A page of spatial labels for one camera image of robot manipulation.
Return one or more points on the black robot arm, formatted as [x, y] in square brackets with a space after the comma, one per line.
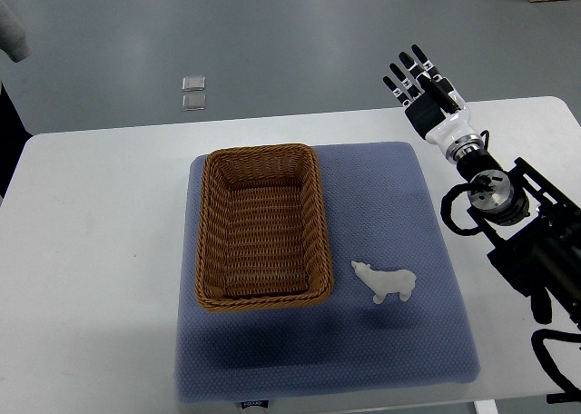
[534, 229]

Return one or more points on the blue quilted mat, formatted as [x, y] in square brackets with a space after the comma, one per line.
[379, 211]

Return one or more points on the white bear figurine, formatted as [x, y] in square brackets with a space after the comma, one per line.
[384, 283]

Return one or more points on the grey sleeve of person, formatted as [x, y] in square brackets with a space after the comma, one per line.
[13, 36]

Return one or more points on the upper silver floor plate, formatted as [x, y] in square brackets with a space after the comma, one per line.
[193, 83]

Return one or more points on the white table leg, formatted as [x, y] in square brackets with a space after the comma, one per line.
[487, 406]

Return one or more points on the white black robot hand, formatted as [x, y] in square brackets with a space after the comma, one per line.
[432, 104]

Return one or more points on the brown wicker basket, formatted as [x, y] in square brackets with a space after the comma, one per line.
[263, 241]

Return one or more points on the black table control panel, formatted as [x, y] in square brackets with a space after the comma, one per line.
[560, 398]

